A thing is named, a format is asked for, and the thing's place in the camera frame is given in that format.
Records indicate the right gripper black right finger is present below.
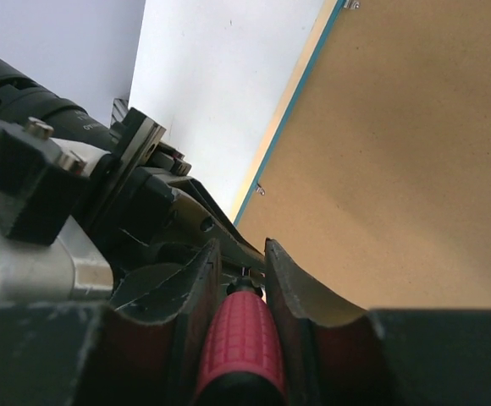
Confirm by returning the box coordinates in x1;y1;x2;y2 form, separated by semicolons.
265;239;491;405

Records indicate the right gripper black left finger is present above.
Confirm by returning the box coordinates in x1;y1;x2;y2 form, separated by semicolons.
0;240;221;405

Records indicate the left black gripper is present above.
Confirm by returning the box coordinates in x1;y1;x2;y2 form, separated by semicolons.
71;108;265;309

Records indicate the red handled screwdriver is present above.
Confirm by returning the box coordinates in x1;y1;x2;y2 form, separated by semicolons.
193;271;288;405

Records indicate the blue wooden picture frame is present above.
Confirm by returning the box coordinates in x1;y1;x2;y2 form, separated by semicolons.
239;1;491;308

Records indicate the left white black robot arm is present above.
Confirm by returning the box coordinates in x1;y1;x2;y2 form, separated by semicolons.
0;59;265;307

